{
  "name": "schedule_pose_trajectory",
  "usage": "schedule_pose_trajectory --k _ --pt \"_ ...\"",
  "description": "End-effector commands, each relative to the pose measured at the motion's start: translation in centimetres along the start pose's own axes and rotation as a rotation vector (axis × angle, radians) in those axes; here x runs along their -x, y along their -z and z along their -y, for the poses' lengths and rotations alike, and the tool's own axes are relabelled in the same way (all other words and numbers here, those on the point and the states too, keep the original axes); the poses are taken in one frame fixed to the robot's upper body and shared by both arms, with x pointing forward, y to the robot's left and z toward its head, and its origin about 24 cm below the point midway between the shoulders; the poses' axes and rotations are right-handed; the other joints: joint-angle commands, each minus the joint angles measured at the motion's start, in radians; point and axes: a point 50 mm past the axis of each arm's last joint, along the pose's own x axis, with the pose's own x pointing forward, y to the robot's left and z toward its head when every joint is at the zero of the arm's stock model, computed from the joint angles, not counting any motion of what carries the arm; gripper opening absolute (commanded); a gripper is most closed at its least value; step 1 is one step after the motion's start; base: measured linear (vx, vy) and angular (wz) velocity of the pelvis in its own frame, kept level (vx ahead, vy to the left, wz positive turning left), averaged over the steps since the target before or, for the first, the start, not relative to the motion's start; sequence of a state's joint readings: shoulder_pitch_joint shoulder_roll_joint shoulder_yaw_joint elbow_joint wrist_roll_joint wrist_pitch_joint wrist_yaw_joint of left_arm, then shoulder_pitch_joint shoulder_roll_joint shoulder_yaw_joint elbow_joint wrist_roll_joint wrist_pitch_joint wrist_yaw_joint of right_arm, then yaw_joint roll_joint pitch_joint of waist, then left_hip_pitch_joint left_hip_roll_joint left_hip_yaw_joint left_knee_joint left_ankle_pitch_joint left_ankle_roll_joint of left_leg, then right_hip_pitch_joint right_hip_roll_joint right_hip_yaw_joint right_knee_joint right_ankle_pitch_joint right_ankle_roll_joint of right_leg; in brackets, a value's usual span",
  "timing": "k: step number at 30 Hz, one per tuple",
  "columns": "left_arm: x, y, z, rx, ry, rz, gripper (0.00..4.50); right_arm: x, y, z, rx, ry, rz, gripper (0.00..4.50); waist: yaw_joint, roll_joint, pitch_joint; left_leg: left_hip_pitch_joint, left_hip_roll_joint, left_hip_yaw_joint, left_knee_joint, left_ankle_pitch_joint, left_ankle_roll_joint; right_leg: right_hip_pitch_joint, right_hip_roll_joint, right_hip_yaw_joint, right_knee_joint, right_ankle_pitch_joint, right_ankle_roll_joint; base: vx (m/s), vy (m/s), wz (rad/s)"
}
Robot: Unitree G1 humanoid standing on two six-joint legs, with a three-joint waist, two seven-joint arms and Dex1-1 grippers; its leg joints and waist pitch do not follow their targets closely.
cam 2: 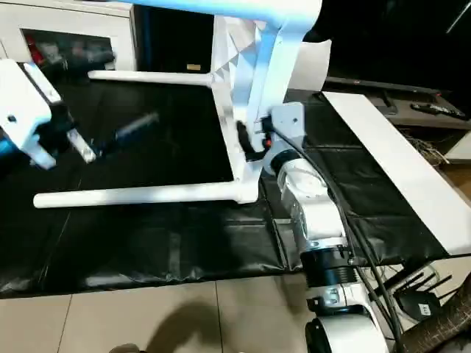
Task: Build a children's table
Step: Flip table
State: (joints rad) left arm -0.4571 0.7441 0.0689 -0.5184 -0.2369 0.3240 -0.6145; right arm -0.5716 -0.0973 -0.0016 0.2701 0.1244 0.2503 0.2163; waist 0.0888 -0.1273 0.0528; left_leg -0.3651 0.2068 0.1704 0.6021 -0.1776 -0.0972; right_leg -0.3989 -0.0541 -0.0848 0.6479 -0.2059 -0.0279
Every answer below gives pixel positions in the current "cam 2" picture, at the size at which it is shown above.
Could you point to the tan cardboard box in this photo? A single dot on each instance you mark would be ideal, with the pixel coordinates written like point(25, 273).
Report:
point(460, 147)

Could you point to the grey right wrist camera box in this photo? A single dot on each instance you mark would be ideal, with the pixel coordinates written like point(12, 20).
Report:
point(290, 119)

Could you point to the brown woven basket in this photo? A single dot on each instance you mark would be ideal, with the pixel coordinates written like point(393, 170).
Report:
point(452, 323)

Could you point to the white plastic table leg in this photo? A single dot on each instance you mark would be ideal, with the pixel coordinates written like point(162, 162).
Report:
point(147, 76)
point(221, 5)
point(129, 196)

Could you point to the grey cushion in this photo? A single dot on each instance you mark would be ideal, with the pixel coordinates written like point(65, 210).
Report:
point(309, 66)

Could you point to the white low table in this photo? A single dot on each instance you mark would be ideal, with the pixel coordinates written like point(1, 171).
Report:
point(386, 147)

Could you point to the black wifi router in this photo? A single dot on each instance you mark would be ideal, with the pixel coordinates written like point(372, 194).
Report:
point(419, 303)

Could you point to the thin black bar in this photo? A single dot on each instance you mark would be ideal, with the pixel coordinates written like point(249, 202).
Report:
point(386, 84)

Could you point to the white plastic table top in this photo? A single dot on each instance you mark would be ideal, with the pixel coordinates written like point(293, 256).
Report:
point(230, 92)

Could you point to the black table mat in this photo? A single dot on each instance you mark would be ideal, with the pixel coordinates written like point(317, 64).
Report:
point(147, 239)

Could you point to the white cabinet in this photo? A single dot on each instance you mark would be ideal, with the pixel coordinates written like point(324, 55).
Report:
point(73, 18)

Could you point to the black remote control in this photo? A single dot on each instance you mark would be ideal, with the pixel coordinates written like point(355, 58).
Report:
point(438, 110)

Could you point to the small yellow label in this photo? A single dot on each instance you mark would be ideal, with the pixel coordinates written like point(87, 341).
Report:
point(194, 67)

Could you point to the black sofa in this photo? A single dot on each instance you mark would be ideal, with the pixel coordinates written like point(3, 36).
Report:
point(173, 36)

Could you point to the dark robot left foot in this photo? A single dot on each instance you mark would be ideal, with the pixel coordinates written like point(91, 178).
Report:
point(127, 348)

